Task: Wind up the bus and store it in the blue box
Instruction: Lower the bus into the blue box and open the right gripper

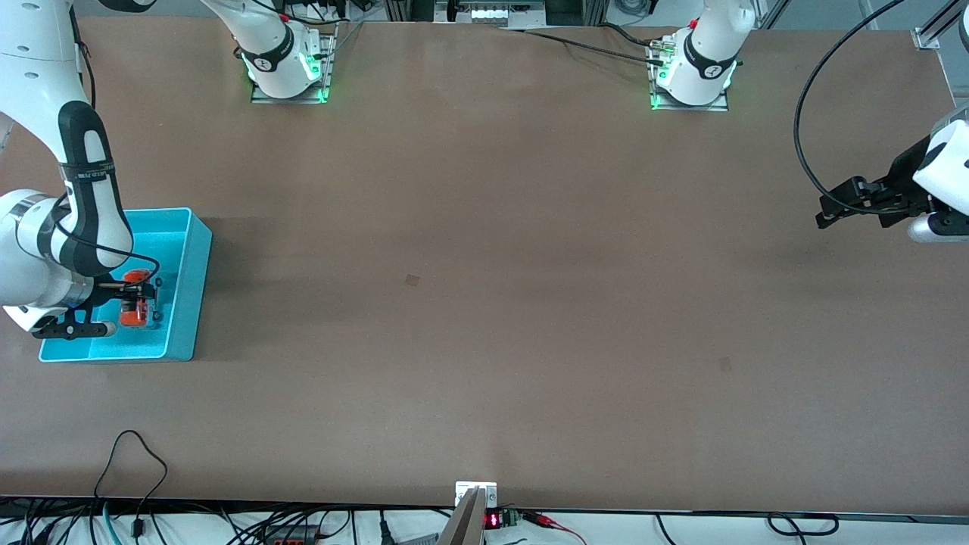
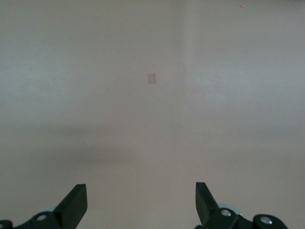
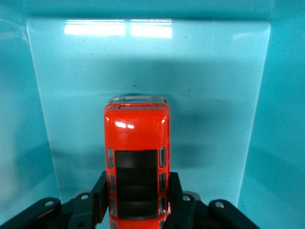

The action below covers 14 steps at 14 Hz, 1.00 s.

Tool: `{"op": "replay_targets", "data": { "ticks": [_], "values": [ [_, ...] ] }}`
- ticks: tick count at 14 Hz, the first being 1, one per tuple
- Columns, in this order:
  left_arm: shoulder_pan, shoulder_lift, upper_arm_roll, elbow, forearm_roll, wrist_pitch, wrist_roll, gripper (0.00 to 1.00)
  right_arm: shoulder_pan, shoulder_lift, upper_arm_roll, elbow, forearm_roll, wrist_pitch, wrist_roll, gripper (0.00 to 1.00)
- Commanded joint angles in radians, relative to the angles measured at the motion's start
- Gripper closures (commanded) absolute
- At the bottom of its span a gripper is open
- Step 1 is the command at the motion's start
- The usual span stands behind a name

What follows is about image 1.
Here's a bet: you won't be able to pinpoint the black looped cable with switch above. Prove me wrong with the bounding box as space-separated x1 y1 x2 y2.
92 430 169 540

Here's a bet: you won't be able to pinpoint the black coiled cable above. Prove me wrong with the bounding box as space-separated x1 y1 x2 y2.
766 512 841 537

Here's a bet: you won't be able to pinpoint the black cable on table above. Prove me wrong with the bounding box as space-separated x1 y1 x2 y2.
500 23 671 67

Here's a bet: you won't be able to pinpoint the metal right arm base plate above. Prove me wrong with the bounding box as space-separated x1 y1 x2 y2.
250 21 338 104

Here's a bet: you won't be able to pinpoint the aluminium corner profile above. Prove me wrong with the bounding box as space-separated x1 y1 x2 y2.
912 0 969 52

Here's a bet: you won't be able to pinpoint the aluminium frame rack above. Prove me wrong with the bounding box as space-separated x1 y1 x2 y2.
382 0 610 27

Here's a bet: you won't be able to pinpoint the red clip wires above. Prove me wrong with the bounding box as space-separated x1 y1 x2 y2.
522 512 587 545

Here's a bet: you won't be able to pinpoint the orange toy bus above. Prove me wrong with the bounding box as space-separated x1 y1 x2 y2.
120 269 158 329

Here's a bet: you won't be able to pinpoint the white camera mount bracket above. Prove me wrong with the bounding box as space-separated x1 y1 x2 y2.
455 481 498 508

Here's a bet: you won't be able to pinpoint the blue plastic box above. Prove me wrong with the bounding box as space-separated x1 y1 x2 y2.
38 207 213 363

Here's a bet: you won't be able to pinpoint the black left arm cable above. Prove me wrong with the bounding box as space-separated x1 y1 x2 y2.
793 0 905 216

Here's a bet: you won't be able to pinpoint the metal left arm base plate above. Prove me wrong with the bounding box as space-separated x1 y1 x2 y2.
648 36 731 113

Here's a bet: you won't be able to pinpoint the grey camera mount beam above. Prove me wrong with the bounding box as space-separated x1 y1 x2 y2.
438 487 486 545

